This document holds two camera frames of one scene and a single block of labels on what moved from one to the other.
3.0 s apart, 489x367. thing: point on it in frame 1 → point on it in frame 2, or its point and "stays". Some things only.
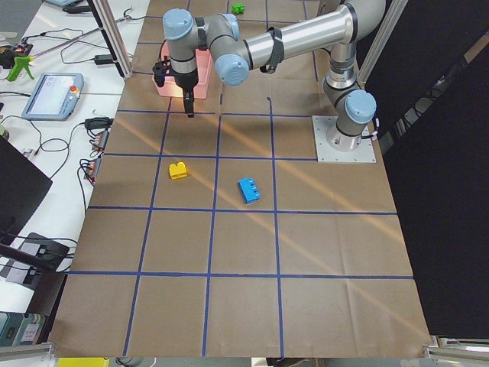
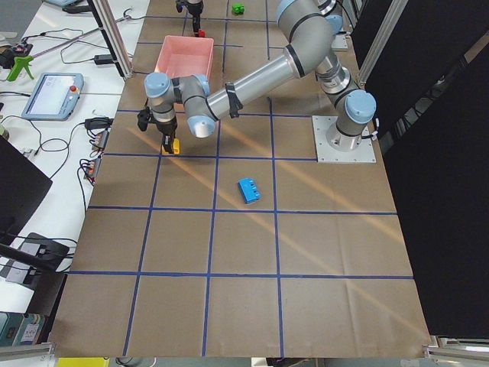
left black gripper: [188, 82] → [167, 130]
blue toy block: [248, 189] stays
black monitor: [24, 184] stays
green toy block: [238, 8] stays
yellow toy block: [177, 170] → [176, 147]
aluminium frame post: [114, 37] stays
